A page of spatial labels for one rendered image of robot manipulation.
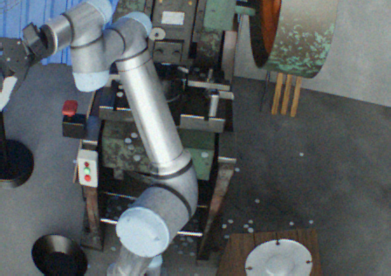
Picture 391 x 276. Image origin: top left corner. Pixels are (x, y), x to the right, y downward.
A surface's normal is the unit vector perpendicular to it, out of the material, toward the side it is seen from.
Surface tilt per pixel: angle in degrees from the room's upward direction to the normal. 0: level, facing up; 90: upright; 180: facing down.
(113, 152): 90
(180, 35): 90
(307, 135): 0
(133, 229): 83
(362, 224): 0
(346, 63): 90
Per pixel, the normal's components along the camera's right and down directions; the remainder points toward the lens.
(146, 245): -0.43, 0.44
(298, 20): -0.04, 0.70
